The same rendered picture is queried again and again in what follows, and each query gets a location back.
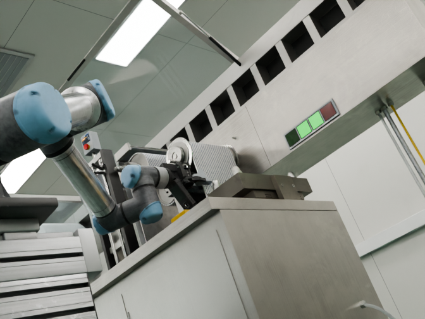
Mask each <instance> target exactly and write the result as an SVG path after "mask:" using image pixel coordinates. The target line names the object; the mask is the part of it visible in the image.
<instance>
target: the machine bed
mask: <svg viewBox="0 0 425 319"><path fill-rule="evenodd" d="M219 210H296V211H337V208H336V206H335V204H334V202H333V201H310V200H291V199H256V198H238V197H206V198H205V199H204V200H202V201H201V202H200V203H199V204H197V205H196V206H194V207H193V208H192V209H191V210H189V211H188V212H186V213H185V214H184V215H182V216H181V217H179V219H177V220H176V221H174V222H173V223H172V224H171V225H169V226H167V227H166V228H165V229H164V230H162V231H161V232H160V233H158V234H157V235H155V236H154V237H153V238H152V239H150V240H149V241H147V242H146V243H145V244H144V245H142V246H141V247H139V248H138V249H137V250H135V251H134V252H133V253H132V254H130V255H129V256H127V257H126V258H125V259H123V260H122V261H121V262H119V263H118V264H117V265H115V266H114V267H112V269H110V270H109V271H107V272H106V273H105V274H104V275H102V276H100V277H99V278H98V279H97V280H95V281H94V282H92V283H91V284H90V286H91V290H92V295H93V298H96V297H97V296H98V295H100V294H101V293H103V292H104V291H105V290H107V289H108V288H110V287H111V286H112V285H114V284H115V283H117V282H118V281H120V280H121V279H122V278H124V277H126V276H127V275H128V274H129V273H131V272H132V271H134V270H135V269H137V268H138V267H139V266H141V265H142V264H144V263H145V262H146V261H148V260H149V259H151V258H152V257H153V256H155V255H156V254H157V253H159V252H161V251H162V250H163V249H165V248H166V247H168V246H169V245H170V244H172V243H173V242H174V241H176V240H178V239H179V238H180V237H182V236H183V235H185V234H186V233H187V232H189V231H190V230H192V229H193V228H194V227H196V226H198V224H200V223H202V222H203V221H204V220H206V219H207V218H209V217H210V216H211V215H213V214H214V213H215V212H217V211H219Z"/></svg>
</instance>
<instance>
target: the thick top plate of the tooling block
mask: <svg viewBox="0 0 425 319"><path fill-rule="evenodd" d="M271 176H272V175H263V174H255V173H241V172H238V173H236V174H235V175H234V176H232V177H231V178H229V179H228V180H227V181H226V182H224V183H223V184H221V185H220V186H219V187H218V188H216V189H215V190H213V191H212V192H211V193H210V194H208V195H207V196H208V197H238V198H243V197H244V196H246V195H247V194H248V193H250V192H251V191H253V190H254V191H276V190H275V188H274V185H273V183H272V181H271V178H270V177H271ZM292 180H293V183H294V184H295V187H296V189H297V192H301V193H302V194H303V196H304V197H306V196H307V195H309V194H310V193H312V189H311V187H310V185H309V182H308V180H307V179H306V178H298V177H292Z"/></svg>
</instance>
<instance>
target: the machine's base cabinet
mask: <svg viewBox="0 0 425 319"><path fill-rule="evenodd" d="M360 301H365V302H366V303H368V304H374V305H376V306H378V307H380V308H383V306H382V304H381V301H380V300H379V297H378V295H377V293H376V291H375V289H374V287H373V285H372V282H371V280H370V278H369V276H368V274H367V272H366V269H365V268H364V265H363V264H362V261H361V259H360V257H359V255H358V253H357V250H356V248H355V246H354V244H353V242H352V240H351V238H350V236H349V234H348V232H347V229H346V227H345V225H344V223H343V221H342V218H341V216H340V214H339V212H338V211H296V210H219V211H217V212H215V213H214V214H213V215H211V216H210V217H209V218H207V219H206V220H204V221H203V222H202V223H200V224H198V226H196V227H194V228H193V229H192V230H190V231H189V232H187V233H186V234H185V235H183V236H182V237H180V238H179V239H178V240H176V241H174V242H173V243H172V244H170V245H169V246H168V247H166V248H165V249H163V250H162V251H161V252H159V253H157V254H156V255H155V256H153V257H152V258H151V259H149V260H148V261H146V262H145V263H144V264H142V265H141V266H139V267H138V268H137V269H135V270H134V271H132V272H131V273H129V274H128V275H127V276H126V277H124V278H122V279H121V280H120V281H118V282H117V283H115V284H114V285H112V286H111V287H110V288H108V289H107V290H105V291H104V292H103V293H101V294H100V295H98V296H97V297H96V298H94V303H95V308H96V311H97V316H98V319H388V317H387V316H386V315H385V314H383V313H382V312H380V311H378V310H376V309H374V308H370V307H366V308H363V309H362V308H361V307H360V305H359V302H360ZM383 309H384V308H383Z"/></svg>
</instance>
